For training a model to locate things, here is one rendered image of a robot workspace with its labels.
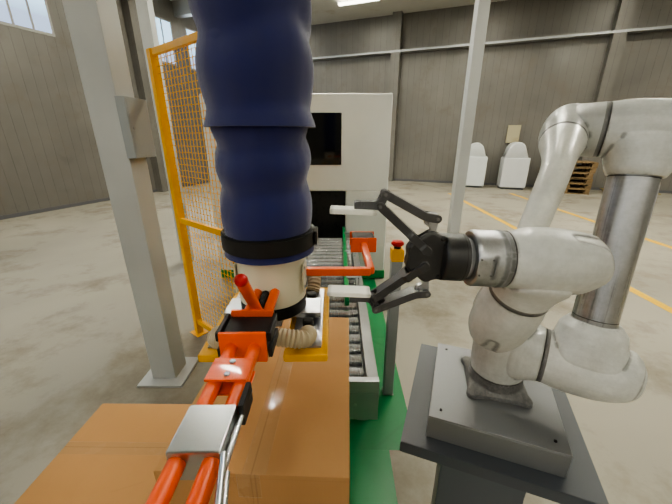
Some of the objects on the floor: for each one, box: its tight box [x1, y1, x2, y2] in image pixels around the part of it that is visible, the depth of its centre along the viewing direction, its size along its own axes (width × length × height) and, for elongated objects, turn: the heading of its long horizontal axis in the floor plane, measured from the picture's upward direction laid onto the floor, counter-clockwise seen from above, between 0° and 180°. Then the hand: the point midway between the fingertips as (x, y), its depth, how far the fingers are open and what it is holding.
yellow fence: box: [146, 31, 236, 337], centre depth 216 cm, size 87×10×210 cm, turn 51°
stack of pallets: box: [564, 160, 599, 195], centre depth 960 cm, size 125×86×89 cm
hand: (336, 252), depth 51 cm, fingers open, 13 cm apart
